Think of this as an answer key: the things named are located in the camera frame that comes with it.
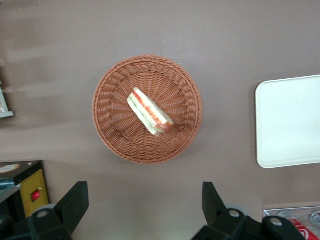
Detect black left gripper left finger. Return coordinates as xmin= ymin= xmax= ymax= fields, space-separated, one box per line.
xmin=27 ymin=181 xmax=90 ymax=240

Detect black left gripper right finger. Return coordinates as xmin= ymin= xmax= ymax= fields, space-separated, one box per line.
xmin=191 ymin=181 xmax=263 ymax=240

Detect triangular sandwich half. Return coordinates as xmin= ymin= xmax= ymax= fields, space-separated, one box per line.
xmin=126 ymin=86 xmax=175 ymax=138

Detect round brown wicker basket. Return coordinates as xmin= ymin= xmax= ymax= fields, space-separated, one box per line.
xmin=92 ymin=54 xmax=203 ymax=165

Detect grey snack display tray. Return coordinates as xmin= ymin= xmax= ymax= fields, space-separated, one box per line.
xmin=0 ymin=79 xmax=15 ymax=119

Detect beige plastic tray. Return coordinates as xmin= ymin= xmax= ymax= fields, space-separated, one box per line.
xmin=254 ymin=74 xmax=320 ymax=169

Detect black food warmer cabinet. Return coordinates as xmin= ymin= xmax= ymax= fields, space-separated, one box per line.
xmin=0 ymin=160 xmax=51 ymax=226

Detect clear acrylic bottle rack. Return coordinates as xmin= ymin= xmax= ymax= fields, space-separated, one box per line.
xmin=262 ymin=205 xmax=320 ymax=240

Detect red cola bottle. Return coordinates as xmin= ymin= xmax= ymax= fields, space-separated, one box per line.
xmin=287 ymin=216 xmax=320 ymax=240

